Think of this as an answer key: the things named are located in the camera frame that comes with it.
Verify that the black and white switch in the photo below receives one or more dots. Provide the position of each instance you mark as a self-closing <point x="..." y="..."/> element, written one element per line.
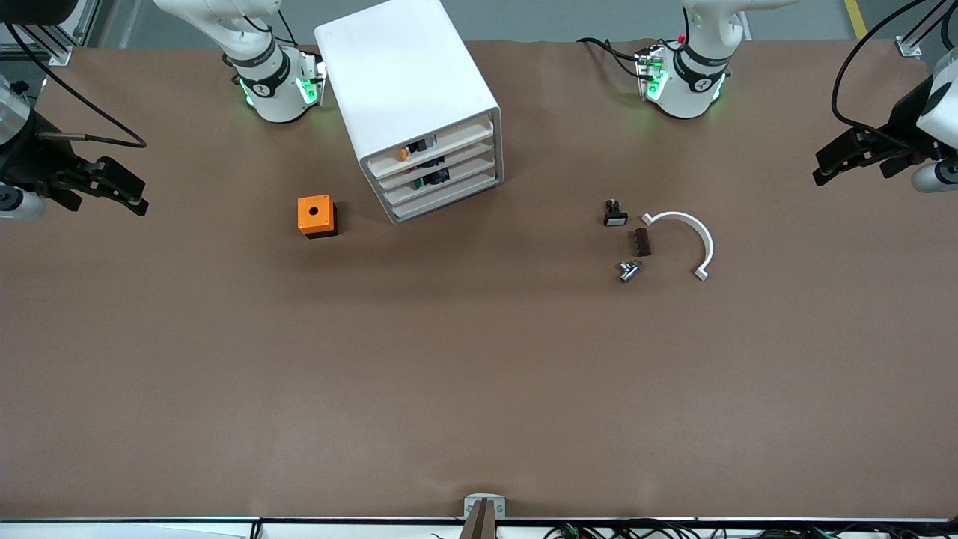
<point x="420" y="142"/>

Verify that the black white-faced push button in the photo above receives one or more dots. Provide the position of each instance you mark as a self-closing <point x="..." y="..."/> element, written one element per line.
<point x="614" y="215"/>

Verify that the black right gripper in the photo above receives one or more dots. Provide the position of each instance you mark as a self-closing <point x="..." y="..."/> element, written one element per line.
<point x="30" y="159"/>

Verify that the white drawer cabinet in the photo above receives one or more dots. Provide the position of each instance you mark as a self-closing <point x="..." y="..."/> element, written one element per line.
<point x="404" y="75"/>

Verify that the brown terminal block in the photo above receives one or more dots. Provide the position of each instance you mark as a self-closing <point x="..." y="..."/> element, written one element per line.
<point x="641" y="242"/>

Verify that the white plastic drawer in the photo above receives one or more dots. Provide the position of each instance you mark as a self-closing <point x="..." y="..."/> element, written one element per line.
<point x="456" y="138"/>
<point x="468" y="174"/>
<point x="468" y="156"/>
<point x="449" y="201"/>

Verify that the white curved bracket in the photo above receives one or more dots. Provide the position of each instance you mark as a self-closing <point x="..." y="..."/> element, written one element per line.
<point x="703" y="236"/>

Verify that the green push button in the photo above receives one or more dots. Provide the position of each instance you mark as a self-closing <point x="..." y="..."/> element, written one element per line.
<point x="434" y="178"/>

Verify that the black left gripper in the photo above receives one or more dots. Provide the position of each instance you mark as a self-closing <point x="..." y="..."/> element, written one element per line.
<point x="903" y="126"/>

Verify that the orange button box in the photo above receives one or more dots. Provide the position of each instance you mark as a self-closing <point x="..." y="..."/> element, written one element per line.
<point x="314" y="213"/>

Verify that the silver key switch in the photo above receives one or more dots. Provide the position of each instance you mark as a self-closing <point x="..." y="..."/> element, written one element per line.
<point x="629" y="270"/>

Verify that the black switch part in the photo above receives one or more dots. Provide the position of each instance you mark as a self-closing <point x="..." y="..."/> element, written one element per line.
<point x="428" y="163"/>

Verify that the white table edge strip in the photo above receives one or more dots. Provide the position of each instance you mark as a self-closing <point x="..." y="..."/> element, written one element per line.
<point x="150" y="528"/>

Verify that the aluminium frame profile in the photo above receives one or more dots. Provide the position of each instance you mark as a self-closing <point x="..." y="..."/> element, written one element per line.
<point x="63" y="49"/>
<point x="917" y="41"/>

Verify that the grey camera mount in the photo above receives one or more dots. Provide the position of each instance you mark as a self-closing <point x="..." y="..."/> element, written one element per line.
<point x="483" y="509"/>

